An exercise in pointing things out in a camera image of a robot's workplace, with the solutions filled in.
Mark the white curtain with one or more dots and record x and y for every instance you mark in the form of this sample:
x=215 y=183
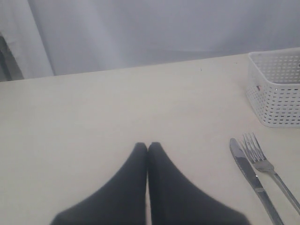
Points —
x=60 y=37

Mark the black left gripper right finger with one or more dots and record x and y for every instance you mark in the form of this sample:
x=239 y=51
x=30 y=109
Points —
x=174 y=200

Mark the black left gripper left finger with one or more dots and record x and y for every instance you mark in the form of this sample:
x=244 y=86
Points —
x=121 y=201

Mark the silver table knife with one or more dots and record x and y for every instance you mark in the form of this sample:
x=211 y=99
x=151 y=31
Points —
x=248 y=172

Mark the white perforated plastic basket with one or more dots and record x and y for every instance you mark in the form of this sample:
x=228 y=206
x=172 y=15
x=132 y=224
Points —
x=273 y=87

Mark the silver metal fork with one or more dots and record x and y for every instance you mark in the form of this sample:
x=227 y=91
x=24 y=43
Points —
x=255 y=155

